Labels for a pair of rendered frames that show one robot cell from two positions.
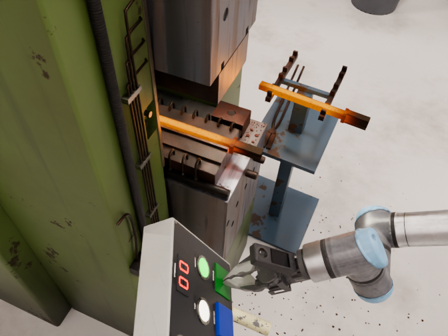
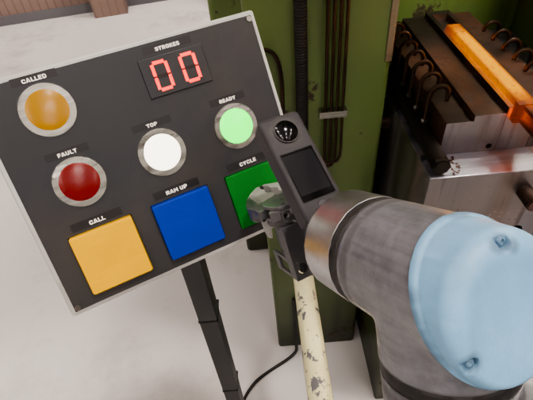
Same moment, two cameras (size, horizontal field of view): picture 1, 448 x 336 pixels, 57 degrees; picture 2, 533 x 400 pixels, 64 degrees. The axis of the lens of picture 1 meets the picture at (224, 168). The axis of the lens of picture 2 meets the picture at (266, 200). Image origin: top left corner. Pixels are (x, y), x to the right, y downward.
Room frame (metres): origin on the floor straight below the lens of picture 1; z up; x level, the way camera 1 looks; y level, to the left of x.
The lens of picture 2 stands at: (0.29, -0.42, 1.40)
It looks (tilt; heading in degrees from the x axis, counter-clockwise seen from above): 44 degrees down; 71
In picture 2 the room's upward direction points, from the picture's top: 6 degrees counter-clockwise
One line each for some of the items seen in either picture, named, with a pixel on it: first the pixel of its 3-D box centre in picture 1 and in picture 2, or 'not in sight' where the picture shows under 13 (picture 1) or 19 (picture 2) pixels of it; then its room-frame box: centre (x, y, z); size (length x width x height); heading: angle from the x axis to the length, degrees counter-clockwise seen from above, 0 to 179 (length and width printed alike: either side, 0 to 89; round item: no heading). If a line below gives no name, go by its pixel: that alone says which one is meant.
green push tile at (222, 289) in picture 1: (220, 282); (256, 193); (0.41, -0.01, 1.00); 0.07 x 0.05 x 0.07; 5
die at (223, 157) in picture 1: (169, 137); (456, 71); (0.93, 0.19, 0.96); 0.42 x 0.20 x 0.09; 70
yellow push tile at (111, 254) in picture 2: not in sight; (112, 253); (0.21, -0.03, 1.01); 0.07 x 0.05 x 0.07; 5
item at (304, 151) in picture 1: (296, 129); not in sight; (1.28, -0.31, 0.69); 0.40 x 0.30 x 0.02; 157
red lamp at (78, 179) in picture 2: not in sight; (79, 181); (0.21, 0.02, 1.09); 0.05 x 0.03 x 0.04; 160
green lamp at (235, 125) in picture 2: (203, 267); (235, 125); (0.41, 0.03, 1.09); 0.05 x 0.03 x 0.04; 160
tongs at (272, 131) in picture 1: (285, 103); not in sight; (1.43, -0.26, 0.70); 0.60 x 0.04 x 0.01; 162
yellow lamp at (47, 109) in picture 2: not in sight; (47, 109); (0.21, 0.06, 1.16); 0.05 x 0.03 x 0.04; 160
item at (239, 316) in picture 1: (207, 303); (307, 304); (0.50, 0.02, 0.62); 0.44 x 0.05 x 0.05; 70
